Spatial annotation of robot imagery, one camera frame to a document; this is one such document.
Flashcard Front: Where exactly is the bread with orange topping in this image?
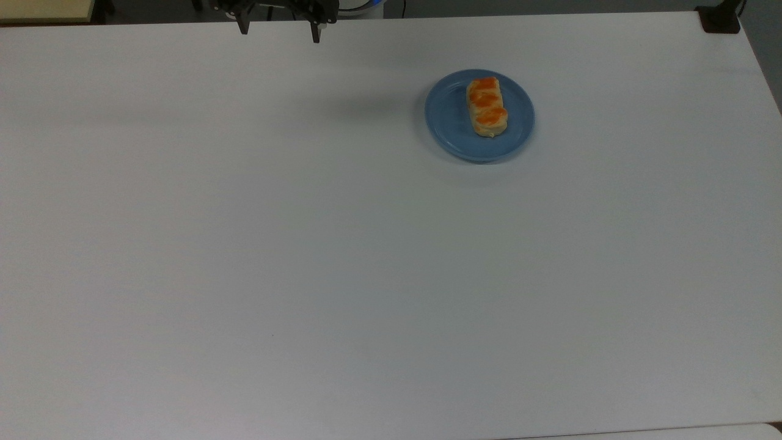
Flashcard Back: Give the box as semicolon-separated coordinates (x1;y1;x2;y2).
466;76;509;138

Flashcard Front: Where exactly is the black camera stand base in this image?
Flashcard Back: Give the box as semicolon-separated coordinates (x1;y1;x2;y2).
695;0;747;35

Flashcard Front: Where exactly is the beige wooden desk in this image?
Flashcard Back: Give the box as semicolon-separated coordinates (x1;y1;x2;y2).
0;0;97;25

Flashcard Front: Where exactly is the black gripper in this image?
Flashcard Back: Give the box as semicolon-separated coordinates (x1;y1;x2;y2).
211;0;340;44

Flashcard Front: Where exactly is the blue round plate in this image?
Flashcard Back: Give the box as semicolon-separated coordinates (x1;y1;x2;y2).
425;69;536;164

